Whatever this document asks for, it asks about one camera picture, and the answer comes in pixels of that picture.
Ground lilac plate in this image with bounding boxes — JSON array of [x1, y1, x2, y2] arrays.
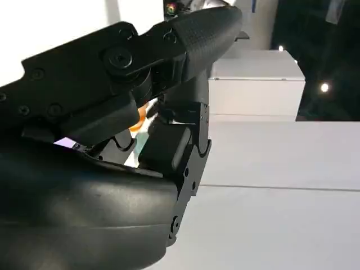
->
[[54, 137, 76, 150]]

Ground white cabinet box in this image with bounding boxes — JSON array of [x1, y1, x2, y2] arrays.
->
[[209, 49, 307, 116]]

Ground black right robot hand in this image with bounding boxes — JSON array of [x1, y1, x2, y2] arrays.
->
[[0, 5, 244, 270]]

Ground orange toy bread roll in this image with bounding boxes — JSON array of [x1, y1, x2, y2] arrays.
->
[[128, 103, 148, 132]]

